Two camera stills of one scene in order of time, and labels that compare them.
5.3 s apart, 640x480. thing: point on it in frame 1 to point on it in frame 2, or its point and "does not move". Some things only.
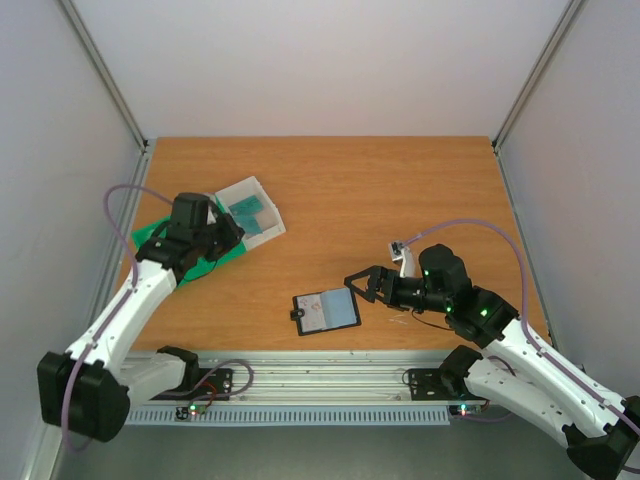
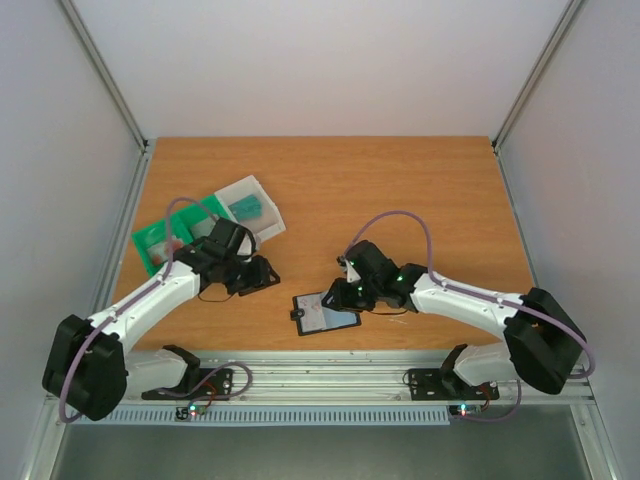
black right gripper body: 385,287 to 343,293
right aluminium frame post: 534,77 does not move
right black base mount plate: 429,384 does not move
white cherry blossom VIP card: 313,318 does not move
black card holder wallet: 325,311 does not move
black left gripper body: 216,244 to 238,278
